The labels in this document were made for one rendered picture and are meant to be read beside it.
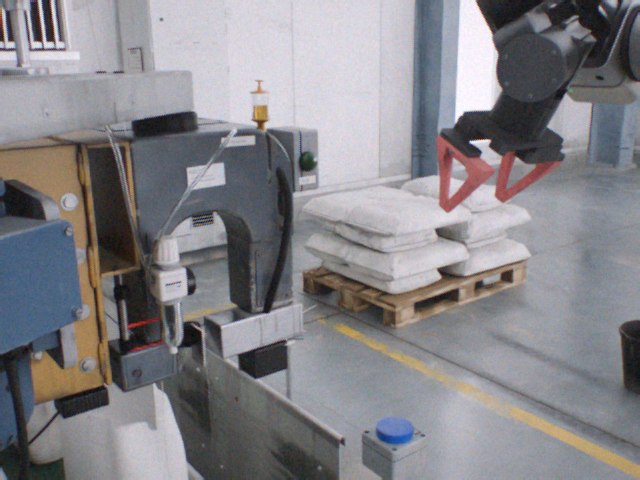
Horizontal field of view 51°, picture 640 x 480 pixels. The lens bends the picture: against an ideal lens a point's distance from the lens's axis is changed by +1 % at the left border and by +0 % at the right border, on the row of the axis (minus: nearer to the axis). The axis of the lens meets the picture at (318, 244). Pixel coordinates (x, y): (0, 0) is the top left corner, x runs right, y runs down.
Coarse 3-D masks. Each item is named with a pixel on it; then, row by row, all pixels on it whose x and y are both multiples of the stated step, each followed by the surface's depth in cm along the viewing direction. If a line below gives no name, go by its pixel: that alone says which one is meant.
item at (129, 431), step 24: (120, 408) 122; (144, 408) 116; (168, 408) 125; (72, 432) 130; (96, 432) 121; (120, 432) 117; (144, 432) 120; (168, 432) 122; (72, 456) 132; (96, 456) 121; (120, 456) 117; (144, 456) 120; (168, 456) 122
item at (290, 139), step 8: (272, 128) 101; (280, 128) 100; (288, 128) 100; (296, 128) 100; (304, 128) 100; (312, 128) 100; (280, 136) 99; (288, 136) 97; (296, 136) 97; (304, 136) 97; (312, 136) 98; (288, 144) 98; (296, 144) 97; (304, 144) 98; (312, 144) 99; (288, 152) 98; (296, 152) 97; (312, 152) 99; (296, 160) 97; (296, 168) 98; (296, 176) 98; (304, 176) 99; (296, 184) 98; (304, 184) 99; (312, 184) 100; (296, 192) 99
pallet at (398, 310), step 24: (312, 288) 416; (336, 288) 396; (360, 288) 387; (432, 288) 383; (456, 288) 393; (480, 288) 418; (504, 288) 421; (384, 312) 367; (408, 312) 367; (432, 312) 381
